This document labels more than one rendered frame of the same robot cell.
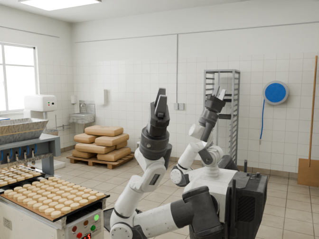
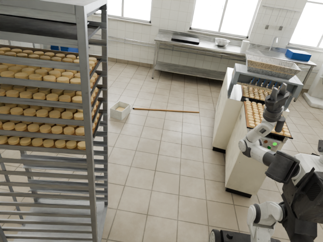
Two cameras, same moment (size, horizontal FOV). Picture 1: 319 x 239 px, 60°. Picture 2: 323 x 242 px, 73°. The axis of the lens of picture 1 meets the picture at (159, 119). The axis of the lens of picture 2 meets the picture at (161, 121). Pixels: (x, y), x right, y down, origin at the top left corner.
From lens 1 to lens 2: 0.76 m
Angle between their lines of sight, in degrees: 65
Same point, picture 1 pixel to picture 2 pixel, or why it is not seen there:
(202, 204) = (278, 161)
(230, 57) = not seen: outside the picture
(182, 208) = (269, 156)
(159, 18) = not seen: outside the picture
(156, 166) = (265, 124)
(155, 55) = not seen: outside the picture
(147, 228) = (252, 152)
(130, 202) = (252, 134)
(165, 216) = (261, 153)
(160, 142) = (269, 113)
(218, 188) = (307, 166)
